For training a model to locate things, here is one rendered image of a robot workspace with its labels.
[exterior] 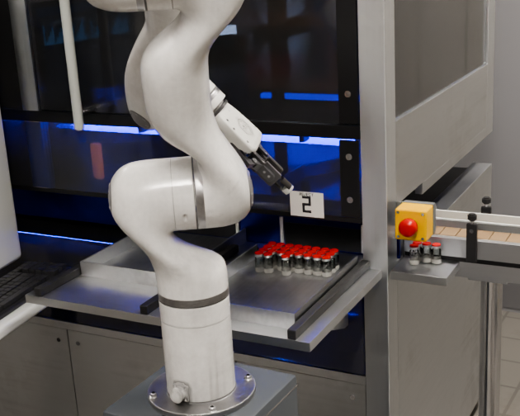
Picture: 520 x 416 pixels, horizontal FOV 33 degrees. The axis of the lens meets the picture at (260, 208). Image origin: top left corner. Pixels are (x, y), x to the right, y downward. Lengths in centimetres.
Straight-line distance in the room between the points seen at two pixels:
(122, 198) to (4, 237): 109
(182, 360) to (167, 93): 47
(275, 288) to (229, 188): 60
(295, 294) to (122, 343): 74
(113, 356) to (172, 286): 110
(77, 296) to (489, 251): 93
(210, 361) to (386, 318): 67
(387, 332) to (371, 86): 57
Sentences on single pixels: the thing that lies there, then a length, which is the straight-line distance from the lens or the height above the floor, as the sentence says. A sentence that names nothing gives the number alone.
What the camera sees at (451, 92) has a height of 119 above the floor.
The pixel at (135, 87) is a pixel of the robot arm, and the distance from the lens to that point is 155.
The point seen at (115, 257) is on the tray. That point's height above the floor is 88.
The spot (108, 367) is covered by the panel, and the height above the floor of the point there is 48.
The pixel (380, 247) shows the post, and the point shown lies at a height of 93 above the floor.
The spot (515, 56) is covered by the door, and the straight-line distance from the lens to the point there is 372.
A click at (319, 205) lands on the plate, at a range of 204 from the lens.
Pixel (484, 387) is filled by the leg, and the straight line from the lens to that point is 225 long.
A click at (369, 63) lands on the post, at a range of 192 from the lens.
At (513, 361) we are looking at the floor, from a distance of 360.
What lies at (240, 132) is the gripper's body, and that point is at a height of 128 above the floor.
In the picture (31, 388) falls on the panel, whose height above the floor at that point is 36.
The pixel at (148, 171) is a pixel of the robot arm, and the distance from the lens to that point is 141.
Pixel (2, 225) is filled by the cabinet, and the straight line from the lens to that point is 246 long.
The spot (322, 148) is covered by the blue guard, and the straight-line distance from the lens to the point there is 200.
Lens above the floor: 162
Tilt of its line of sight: 17 degrees down
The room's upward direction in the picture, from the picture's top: 3 degrees counter-clockwise
